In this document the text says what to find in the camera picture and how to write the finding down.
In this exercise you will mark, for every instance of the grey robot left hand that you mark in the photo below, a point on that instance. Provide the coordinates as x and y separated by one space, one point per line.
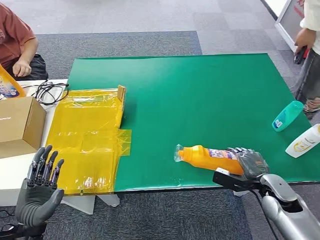
37 205

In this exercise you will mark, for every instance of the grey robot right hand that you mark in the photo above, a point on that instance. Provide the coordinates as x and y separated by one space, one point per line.
252 164

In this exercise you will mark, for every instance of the orange bottle with clear cap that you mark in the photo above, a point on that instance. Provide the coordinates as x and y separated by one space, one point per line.
202 158

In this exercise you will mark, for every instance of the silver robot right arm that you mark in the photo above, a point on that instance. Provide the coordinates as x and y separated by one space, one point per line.
287 208

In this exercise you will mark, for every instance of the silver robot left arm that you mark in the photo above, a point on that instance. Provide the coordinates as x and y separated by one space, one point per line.
25 233

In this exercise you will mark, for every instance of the teal plastic bottle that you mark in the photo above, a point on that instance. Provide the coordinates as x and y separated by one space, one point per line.
287 116

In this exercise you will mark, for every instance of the white shampoo bottle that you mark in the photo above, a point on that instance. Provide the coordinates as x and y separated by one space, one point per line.
303 141

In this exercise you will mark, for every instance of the orange detergent bottle blue label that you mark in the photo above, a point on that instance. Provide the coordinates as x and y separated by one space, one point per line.
8 86

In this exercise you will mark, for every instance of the brown cardboard box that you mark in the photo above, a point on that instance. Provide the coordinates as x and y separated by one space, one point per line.
17 122

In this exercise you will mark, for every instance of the yellow film wrapped cardboard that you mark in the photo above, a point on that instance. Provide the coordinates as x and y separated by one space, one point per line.
84 139

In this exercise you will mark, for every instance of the green table mat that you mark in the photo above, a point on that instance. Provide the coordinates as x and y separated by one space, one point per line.
187 106

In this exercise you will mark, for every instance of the standing person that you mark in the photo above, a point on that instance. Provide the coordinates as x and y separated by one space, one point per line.
311 73

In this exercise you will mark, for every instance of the black and red handheld device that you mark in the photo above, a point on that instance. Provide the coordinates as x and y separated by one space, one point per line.
300 56

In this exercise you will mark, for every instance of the white framed sign board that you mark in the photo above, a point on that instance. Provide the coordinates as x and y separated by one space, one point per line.
291 20

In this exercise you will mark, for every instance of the seated person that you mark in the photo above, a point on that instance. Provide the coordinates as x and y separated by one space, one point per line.
12 36

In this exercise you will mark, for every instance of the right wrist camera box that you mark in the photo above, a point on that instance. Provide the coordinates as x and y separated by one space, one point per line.
229 180

